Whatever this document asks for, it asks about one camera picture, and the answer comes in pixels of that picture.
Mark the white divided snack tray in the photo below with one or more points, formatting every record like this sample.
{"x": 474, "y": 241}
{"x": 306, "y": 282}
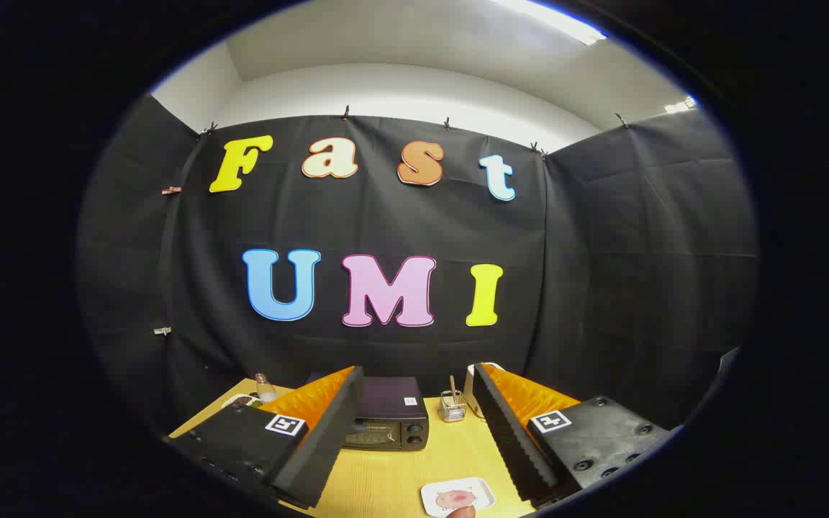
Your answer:
{"x": 242, "y": 400}

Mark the small ceiling light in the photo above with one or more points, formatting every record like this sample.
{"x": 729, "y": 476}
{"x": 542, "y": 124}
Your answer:
{"x": 681, "y": 106}

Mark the wooden stick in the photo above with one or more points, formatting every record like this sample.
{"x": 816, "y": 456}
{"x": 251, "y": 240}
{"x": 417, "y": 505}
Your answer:
{"x": 452, "y": 385}

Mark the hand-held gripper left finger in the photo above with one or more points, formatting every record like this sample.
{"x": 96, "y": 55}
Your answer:
{"x": 328, "y": 439}

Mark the white square plate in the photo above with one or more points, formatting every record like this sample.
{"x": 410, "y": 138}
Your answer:
{"x": 483, "y": 489}

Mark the pink sweet potato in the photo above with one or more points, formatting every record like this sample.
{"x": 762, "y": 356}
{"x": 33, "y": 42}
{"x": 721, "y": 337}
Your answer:
{"x": 454, "y": 498}

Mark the long ceiling light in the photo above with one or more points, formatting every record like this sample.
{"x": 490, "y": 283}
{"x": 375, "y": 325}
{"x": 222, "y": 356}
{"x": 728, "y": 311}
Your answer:
{"x": 551, "y": 18}

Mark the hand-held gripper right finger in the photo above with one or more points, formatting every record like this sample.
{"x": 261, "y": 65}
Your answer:
{"x": 512, "y": 439}

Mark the white bread toaster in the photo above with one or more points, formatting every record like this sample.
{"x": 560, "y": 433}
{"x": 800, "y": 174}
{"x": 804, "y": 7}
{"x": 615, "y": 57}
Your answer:
{"x": 469, "y": 392}

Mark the clear plastic bottle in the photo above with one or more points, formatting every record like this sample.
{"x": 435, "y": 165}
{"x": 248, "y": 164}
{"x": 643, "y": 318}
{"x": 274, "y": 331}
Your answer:
{"x": 266, "y": 390}

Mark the black toaster oven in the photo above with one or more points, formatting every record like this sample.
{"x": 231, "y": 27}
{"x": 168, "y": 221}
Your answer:
{"x": 393, "y": 403}

